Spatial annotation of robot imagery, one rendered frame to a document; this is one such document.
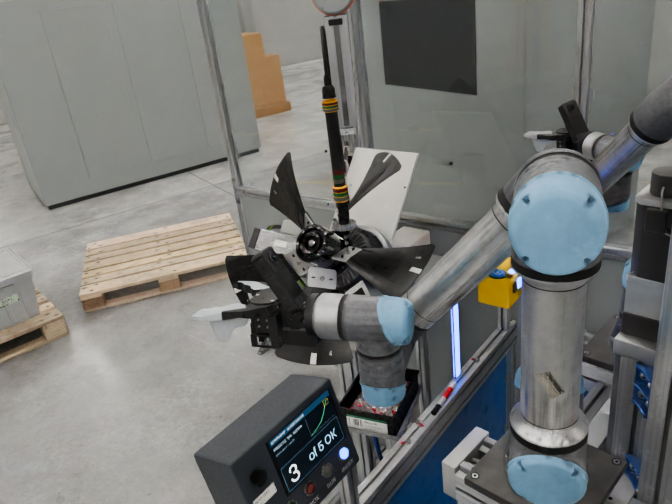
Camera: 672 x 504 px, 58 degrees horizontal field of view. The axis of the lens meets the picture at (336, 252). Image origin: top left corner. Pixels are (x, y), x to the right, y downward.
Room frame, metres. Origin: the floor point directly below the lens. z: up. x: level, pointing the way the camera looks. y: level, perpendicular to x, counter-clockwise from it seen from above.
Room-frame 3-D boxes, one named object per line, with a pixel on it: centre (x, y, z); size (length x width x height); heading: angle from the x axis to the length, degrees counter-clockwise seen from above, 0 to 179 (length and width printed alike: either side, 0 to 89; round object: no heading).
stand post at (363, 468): (1.79, 0.00, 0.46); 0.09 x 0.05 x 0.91; 49
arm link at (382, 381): (0.84, -0.06, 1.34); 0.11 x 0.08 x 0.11; 159
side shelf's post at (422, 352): (2.11, -0.31, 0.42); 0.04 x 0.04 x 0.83; 49
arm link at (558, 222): (0.73, -0.30, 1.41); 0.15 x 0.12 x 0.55; 159
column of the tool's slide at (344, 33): (2.34, -0.11, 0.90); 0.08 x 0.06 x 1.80; 84
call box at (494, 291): (1.61, -0.50, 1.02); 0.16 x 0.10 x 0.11; 139
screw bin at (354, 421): (1.36, -0.07, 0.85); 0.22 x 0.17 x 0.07; 153
